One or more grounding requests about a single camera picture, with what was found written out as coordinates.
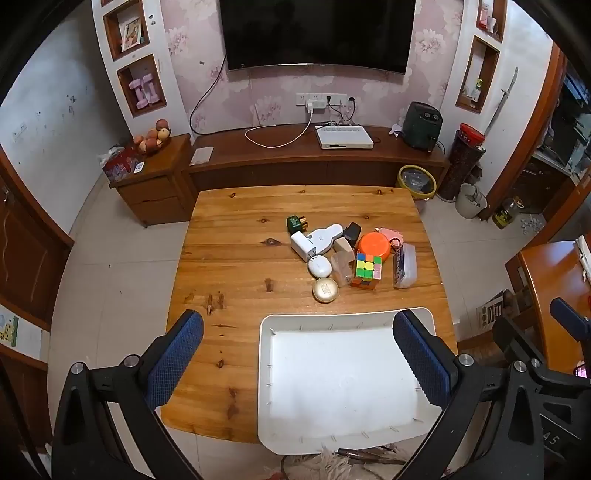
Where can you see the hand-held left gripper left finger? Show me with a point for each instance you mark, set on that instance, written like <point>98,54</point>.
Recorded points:
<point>180,355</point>

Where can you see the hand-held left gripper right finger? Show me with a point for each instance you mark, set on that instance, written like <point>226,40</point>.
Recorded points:
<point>420,355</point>

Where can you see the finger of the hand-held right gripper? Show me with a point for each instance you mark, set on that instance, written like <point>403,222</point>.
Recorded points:
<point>512,339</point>
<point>568,314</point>

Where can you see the clear oblong plastic box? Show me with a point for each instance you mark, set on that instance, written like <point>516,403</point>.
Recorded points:
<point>405,267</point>

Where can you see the white plastic tray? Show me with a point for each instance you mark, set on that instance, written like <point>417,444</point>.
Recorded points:
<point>332,383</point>

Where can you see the colourful puzzle cube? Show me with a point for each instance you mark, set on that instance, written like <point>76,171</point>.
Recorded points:
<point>364,272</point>

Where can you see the gold round compact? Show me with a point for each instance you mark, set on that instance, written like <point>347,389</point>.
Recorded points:
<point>325,290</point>

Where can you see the white oval mouse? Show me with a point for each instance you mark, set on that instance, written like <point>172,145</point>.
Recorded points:
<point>319,266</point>

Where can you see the white charger plug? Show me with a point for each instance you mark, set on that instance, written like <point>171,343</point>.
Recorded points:
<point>301,243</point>

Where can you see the orange wooden side table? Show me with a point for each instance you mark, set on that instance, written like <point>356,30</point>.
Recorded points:
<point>549,277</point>

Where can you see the yellow oil bottle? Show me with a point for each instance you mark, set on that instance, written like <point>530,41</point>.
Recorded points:
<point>505,214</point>

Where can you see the pink flat case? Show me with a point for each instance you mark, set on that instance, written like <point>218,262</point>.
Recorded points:
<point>390,232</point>

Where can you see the beige rectangular block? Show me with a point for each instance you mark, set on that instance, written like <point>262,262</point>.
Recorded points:
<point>342,244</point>

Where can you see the white bucket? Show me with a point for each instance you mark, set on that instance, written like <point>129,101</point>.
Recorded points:
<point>466,207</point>

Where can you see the black small case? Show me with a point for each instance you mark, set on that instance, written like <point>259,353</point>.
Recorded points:
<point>352,232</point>

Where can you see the white fringed rug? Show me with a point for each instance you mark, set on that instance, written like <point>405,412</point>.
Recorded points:
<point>323,466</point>

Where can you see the white plastic spray head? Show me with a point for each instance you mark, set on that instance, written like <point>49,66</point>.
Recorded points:
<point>323,237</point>

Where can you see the wooden side cabinet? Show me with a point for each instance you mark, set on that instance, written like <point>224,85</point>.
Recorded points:
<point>152,194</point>

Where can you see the dark green small box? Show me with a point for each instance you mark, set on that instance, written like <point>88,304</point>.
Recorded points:
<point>294,225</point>

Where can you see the yellow waste bin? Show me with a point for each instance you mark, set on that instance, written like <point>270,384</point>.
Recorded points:
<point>417,181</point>

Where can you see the dark cylinder with red lid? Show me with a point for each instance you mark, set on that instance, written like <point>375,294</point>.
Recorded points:
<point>459,170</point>

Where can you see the brown wooden door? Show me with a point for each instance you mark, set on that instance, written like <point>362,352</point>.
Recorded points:
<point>27,249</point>

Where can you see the red tissue box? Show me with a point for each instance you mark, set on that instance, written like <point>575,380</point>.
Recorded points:
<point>117,167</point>

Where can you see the white paper sheet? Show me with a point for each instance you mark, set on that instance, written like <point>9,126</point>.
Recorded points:
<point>202,155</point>

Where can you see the long wooden television cabinet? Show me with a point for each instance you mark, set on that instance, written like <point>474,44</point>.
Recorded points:
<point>277,161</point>

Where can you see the bowl of fruit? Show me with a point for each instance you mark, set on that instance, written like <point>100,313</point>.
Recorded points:
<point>152,138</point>

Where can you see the grey long stick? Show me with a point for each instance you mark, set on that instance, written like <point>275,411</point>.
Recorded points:
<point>501,101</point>

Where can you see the dark green air fryer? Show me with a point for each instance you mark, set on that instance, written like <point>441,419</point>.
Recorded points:
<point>421,127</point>

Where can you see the white set-top box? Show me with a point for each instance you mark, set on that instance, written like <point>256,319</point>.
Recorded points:
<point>344,137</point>

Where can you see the small white bottle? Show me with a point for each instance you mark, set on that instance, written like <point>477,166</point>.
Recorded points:
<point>476,91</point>

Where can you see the pink dumbbell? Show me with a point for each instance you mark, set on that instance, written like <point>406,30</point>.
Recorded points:
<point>151,90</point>
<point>137,94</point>

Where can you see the white wall power strip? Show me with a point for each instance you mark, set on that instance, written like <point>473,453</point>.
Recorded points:
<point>323,98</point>

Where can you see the photo frame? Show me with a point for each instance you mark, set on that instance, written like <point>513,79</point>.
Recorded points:
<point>131,34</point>

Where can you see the black wall television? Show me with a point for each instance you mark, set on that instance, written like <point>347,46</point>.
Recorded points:
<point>318,32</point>

